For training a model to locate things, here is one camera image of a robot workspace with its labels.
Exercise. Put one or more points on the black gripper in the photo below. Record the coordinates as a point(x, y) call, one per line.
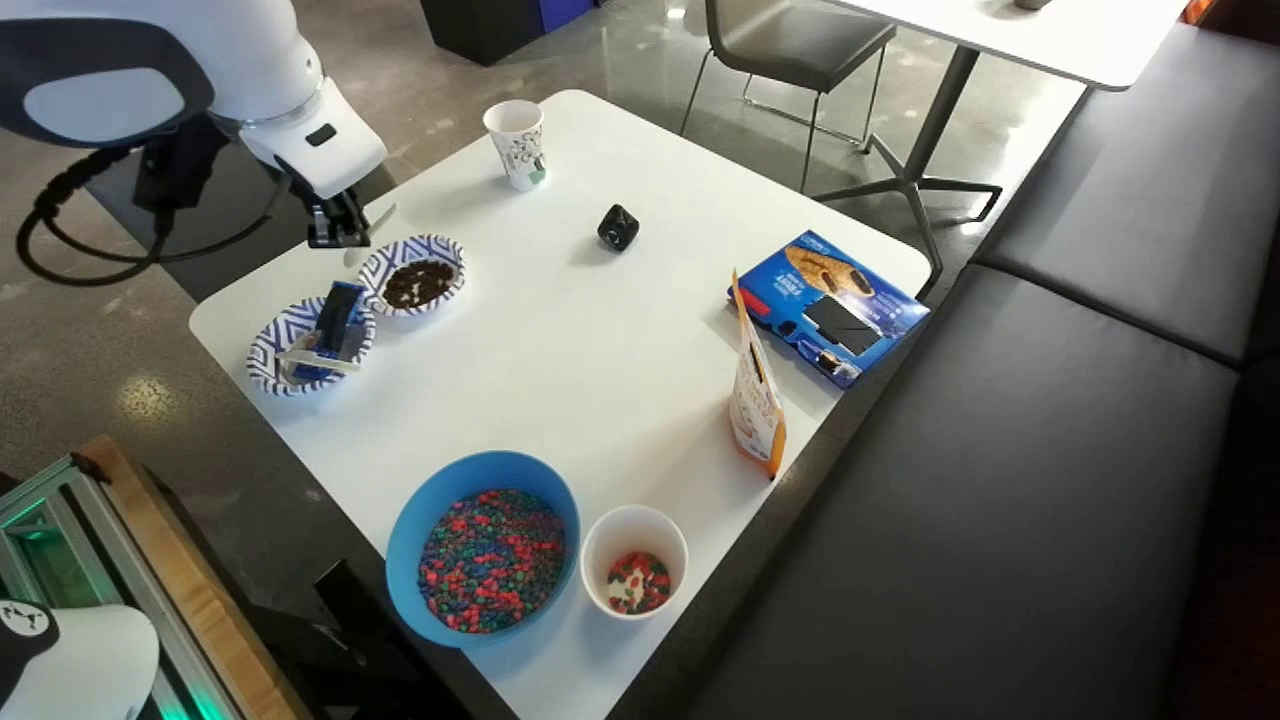
point(337, 206)

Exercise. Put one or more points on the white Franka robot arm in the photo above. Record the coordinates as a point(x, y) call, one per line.
point(163, 66)

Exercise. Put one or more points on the patterned paper bowl brown contents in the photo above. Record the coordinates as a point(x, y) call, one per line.
point(416, 280)

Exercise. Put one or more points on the blue bowl colourful beads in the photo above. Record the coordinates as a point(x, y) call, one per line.
point(486, 560)

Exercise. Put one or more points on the blue and black block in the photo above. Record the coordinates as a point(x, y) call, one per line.
point(343, 319)

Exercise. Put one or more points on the black floor mat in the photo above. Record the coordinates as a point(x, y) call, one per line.
point(213, 220)

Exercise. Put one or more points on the blue patterned paper plate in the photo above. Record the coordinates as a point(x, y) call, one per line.
point(286, 355)

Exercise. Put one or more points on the white printed paper cup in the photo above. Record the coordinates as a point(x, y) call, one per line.
point(516, 143)

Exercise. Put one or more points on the small black round object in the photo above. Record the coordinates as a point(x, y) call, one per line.
point(618, 231)

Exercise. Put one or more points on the wooden framed glass case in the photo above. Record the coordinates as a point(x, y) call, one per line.
point(163, 574)

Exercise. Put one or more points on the white paper cup with candies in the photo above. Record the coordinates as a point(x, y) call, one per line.
point(638, 564)

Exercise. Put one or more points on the orange snack pouch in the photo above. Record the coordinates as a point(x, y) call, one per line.
point(754, 403)

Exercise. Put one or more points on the black metal chair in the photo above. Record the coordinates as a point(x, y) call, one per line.
point(793, 40)

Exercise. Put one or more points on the blue cardboard box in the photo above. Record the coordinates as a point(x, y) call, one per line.
point(834, 312)

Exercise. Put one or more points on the white rounded object black logo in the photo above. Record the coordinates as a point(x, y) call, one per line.
point(81, 667)

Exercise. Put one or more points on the white side table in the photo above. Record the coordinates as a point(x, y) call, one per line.
point(1054, 35)

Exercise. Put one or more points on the dark leather bench sofa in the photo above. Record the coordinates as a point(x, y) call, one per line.
point(1043, 535)

